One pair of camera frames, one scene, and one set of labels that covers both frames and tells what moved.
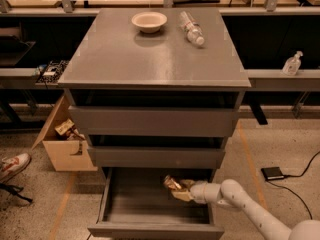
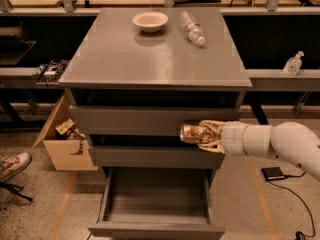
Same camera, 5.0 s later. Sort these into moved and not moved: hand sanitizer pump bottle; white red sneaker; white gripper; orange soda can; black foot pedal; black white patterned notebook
Moved: white gripper; orange soda can
Not moved: hand sanitizer pump bottle; black foot pedal; black white patterned notebook; white red sneaker
